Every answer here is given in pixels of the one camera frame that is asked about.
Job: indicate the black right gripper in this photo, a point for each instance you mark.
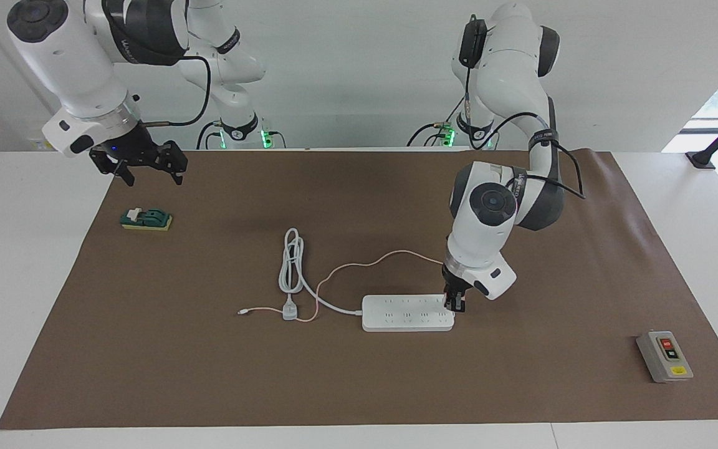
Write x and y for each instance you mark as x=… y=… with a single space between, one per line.
x=131 y=146

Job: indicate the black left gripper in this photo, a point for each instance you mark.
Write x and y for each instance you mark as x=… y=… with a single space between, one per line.
x=455 y=282

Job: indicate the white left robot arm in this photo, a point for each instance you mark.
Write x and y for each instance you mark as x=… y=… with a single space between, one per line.
x=487 y=237

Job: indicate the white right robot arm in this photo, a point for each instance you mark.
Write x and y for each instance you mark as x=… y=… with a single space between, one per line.
x=66 y=62

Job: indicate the white power strip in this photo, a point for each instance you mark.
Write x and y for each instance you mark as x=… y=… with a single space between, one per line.
x=402 y=315

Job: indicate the brown table mat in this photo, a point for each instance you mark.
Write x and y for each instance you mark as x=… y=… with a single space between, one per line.
x=396 y=374

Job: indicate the white wall socket box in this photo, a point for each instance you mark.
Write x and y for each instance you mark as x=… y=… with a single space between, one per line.
x=38 y=144

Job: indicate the grey on-off switch box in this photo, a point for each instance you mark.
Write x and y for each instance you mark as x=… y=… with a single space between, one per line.
x=664 y=357

